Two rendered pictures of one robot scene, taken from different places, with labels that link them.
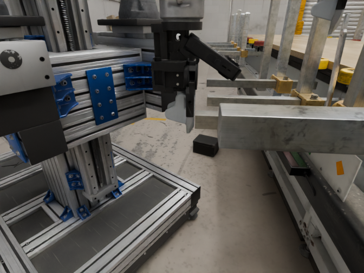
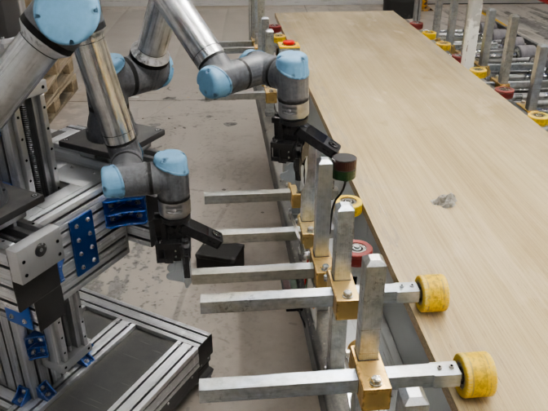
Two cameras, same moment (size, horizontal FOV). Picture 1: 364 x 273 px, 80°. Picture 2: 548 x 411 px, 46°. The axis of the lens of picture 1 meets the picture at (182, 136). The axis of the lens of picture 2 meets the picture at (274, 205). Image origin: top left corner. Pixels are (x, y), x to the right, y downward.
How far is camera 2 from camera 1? 1.17 m
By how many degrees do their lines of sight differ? 10
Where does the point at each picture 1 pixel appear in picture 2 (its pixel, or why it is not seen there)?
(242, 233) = not seen: hidden behind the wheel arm
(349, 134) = (246, 304)
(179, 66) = (176, 246)
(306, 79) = (305, 209)
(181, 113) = (179, 275)
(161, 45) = (161, 232)
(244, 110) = (209, 298)
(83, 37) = (51, 174)
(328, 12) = (292, 179)
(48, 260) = not seen: outside the picture
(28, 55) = (50, 242)
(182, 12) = (176, 216)
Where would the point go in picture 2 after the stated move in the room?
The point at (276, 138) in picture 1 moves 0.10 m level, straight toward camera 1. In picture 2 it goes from (222, 308) to (205, 338)
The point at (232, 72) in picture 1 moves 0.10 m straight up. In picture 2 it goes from (216, 244) to (214, 207)
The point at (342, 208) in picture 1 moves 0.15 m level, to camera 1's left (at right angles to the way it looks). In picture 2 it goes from (312, 334) to (254, 342)
